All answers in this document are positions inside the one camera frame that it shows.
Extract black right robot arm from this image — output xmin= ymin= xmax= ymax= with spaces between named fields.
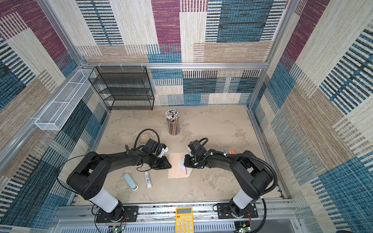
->
xmin=184 ymin=138 xmax=278 ymax=218

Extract aluminium front rail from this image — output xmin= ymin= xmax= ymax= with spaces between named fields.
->
xmin=49 ymin=198 xmax=307 ymax=233

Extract pink paper envelope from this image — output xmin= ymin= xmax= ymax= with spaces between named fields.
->
xmin=168 ymin=152 xmax=192 ymax=179

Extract black wire mesh shelf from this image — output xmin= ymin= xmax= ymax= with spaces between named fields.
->
xmin=88 ymin=66 xmax=154 ymax=111

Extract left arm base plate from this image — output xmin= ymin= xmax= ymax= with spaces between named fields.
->
xmin=95 ymin=205 xmax=139 ymax=223

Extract highlighter marker pack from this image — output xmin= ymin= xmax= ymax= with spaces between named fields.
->
xmin=220 ymin=148 xmax=235 ymax=154

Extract pink lined letter paper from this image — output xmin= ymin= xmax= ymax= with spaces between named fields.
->
xmin=179 ymin=157 xmax=188 ymax=175

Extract clear tape roll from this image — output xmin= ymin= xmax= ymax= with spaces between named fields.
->
xmin=138 ymin=133 xmax=152 ymax=144

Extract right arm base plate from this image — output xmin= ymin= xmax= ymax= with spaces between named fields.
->
xmin=213 ymin=203 xmax=258 ymax=219

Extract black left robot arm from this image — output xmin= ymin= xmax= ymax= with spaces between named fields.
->
xmin=63 ymin=129 xmax=172 ymax=222

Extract white glue stick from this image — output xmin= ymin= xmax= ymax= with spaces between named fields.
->
xmin=144 ymin=171 xmax=152 ymax=188

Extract white wire mesh basket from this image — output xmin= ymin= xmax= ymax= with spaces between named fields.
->
xmin=35 ymin=69 xmax=92 ymax=131

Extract pencil holder cup with pencils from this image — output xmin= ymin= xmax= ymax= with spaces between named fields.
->
xmin=165 ymin=109 xmax=179 ymax=136

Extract yellow calculator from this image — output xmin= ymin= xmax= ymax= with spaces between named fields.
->
xmin=175 ymin=207 xmax=194 ymax=233

